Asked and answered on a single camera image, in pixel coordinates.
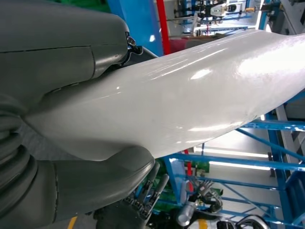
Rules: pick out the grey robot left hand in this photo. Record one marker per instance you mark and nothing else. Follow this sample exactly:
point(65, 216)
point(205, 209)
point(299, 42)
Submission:
point(59, 31)

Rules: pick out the blue metal shelf rack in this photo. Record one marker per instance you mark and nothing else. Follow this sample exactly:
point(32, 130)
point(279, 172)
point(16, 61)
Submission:
point(133, 25)

